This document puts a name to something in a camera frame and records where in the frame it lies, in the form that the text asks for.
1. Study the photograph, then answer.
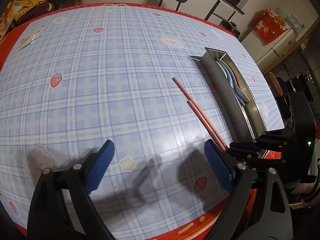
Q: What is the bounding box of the stainless steel utensil tray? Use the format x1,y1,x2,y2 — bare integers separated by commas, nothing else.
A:
191,48,266,142

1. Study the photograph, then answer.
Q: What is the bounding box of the blue chopstick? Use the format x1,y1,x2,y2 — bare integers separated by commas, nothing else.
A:
216,60,250,106

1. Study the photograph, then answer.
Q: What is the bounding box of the blue plastic spoon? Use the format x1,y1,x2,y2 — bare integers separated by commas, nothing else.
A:
231,75,250,105

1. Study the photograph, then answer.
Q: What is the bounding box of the green plastic spoon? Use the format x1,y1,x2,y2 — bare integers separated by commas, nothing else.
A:
217,61,227,76

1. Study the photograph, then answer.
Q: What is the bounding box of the white refrigerator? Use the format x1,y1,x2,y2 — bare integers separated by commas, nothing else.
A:
255,29,296,70

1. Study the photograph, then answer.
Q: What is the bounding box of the blue plaid table mat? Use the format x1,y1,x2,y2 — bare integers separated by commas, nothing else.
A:
0,4,286,240

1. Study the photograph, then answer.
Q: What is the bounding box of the snack bags pile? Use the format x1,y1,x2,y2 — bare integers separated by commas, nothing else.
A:
1,0,54,40

